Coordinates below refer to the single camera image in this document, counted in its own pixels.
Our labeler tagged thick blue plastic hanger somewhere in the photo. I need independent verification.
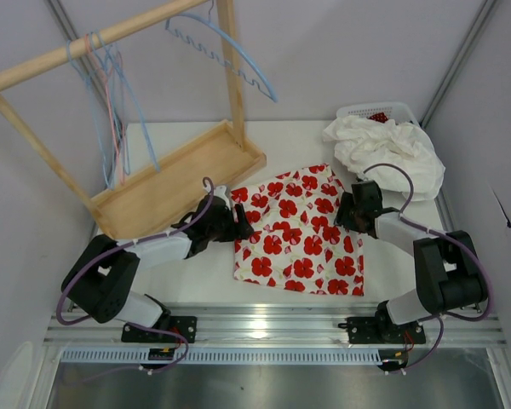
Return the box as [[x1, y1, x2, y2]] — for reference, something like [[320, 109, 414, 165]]
[[164, 12, 279, 103]]

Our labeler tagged white slotted cable duct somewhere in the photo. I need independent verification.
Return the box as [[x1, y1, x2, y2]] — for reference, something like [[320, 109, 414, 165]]
[[60, 347, 400, 366]]

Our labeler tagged red dotted garment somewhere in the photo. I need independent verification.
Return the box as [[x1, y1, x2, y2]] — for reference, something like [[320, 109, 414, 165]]
[[369, 112, 388, 124]]

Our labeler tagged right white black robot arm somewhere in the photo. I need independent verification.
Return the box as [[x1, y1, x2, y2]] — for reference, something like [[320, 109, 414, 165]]
[[335, 181, 489, 346]]

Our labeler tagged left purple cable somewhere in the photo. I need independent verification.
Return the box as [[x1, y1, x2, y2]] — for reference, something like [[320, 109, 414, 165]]
[[55, 177, 216, 378]]

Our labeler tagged aluminium mounting rail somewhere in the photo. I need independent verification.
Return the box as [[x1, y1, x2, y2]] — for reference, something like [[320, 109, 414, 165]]
[[43, 302, 507, 349]]

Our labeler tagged red poppy print skirt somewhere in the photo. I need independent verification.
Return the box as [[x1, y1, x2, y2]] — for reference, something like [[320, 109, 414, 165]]
[[232, 164, 365, 297]]

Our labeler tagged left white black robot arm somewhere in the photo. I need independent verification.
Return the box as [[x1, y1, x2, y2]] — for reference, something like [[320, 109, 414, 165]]
[[56, 194, 254, 343]]

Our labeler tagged white laundry basket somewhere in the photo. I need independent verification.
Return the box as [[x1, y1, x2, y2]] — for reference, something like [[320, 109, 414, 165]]
[[336, 101, 419, 126]]

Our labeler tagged wooden clothes rack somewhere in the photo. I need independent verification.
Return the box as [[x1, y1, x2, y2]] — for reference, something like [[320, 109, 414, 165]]
[[0, 1, 270, 239]]

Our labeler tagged white crumpled cloth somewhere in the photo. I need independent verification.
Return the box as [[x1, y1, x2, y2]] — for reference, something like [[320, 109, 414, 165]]
[[322, 115, 445, 201]]

